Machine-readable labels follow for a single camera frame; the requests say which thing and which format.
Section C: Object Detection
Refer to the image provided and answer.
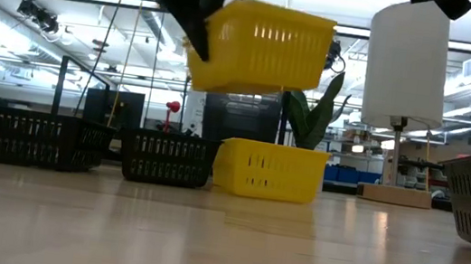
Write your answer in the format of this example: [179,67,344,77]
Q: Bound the yellow slotted plastic basket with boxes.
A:
[175,0,341,110]
[207,134,334,210]

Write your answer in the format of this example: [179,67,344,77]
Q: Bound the red desk lamp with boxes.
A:
[161,99,183,136]

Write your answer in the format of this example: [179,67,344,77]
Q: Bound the black cabinet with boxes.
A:
[80,85,146,132]

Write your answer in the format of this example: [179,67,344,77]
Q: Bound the small black slotted basket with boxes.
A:
[114,124,223,193]

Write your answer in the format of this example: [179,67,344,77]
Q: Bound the green artificial plant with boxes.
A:
[277,63,356,156]

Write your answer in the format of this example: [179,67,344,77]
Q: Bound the large black slotted basket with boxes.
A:
[0,105,119,179]

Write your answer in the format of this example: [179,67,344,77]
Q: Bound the blue storage bins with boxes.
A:
[322,163,383,189]

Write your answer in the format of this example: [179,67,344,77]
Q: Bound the white paper towel roll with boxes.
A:
[346,0,460,211]

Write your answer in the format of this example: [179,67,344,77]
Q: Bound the yellow hanging cable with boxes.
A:
[105,0,146,130]

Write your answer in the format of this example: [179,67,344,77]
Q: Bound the black hanging cable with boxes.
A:
[72,0,125,122]

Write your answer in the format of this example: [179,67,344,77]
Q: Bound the black ceiling camera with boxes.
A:
[13,0,64,36]
[323,37,351,75]

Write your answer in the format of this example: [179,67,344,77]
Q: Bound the black metal rig frame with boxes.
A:
[49,53,114,123]

